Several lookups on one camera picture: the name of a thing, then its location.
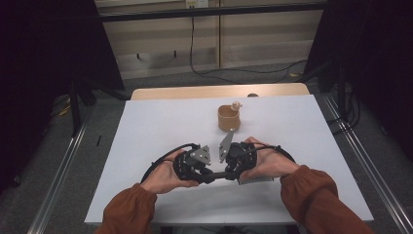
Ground tan bag-shaped pot with bear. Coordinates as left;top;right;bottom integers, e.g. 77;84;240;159
216;100;244;133

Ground white wall socket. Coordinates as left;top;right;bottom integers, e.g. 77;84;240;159
185;0;209;10

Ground person's left hand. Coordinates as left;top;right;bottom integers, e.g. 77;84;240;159
139;148;200;195

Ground person's right hand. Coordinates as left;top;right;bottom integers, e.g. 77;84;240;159
239;136;302;182

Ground black floor cables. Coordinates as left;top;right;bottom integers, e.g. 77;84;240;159
326;85;362;136

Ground black metal stand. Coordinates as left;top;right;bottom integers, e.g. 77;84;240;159
301;59;349;112
69;77;129;137

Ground white paper sheet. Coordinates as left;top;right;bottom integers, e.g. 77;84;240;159
84;94;375;225

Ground black curtain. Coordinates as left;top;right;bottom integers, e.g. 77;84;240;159
304;0;413;161
0;0;126;196

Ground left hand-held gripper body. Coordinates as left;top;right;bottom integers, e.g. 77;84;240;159
172;144;215;185

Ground aluminium floor rail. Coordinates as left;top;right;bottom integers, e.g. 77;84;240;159
322;93;413;234
26;106;95;234

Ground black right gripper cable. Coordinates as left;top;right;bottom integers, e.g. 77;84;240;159
239;144;297;164

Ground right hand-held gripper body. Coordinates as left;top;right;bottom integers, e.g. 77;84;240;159
217;128;259;181

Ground light wooden table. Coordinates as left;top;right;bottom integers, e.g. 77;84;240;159
130;82;311;101

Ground black power cable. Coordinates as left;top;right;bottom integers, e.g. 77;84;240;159
189;7;308;85

